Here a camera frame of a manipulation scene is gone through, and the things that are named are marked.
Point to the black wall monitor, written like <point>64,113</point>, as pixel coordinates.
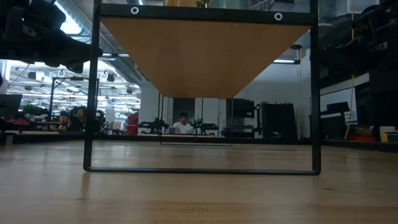
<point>244,109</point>

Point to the dark desktop monitor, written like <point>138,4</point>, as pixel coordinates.
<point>9,105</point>

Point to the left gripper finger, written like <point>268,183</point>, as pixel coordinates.
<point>75,67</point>
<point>74,53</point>

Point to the black background robot arm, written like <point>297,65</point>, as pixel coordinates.
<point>154,126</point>
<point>203,126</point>

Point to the hanging black lamp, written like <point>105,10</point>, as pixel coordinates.
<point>110,77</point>

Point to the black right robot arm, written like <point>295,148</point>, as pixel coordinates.
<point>388,7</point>

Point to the wooden shelf with black frame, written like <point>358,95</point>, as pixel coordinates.
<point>202,56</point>

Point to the white container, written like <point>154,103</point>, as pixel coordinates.
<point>385,129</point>

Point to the ceiling strip light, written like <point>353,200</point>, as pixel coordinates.
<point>286,61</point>

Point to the red background cabinet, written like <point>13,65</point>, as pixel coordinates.
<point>133,123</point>

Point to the red tray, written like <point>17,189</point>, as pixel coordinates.
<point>360,138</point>

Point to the person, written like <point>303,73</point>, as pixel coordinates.
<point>77,118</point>
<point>183,126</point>

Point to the black rolling case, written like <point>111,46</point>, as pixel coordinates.
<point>278,119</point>

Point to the black pegboard cart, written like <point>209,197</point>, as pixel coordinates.
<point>339,121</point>

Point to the black equipment at right edge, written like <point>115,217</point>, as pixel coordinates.
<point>46,137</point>

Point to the black metal gantry frame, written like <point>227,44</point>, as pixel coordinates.
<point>52,99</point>

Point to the blue-grey bin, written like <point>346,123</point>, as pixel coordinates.
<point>393,137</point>

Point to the green plant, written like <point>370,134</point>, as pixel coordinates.
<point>32,109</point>

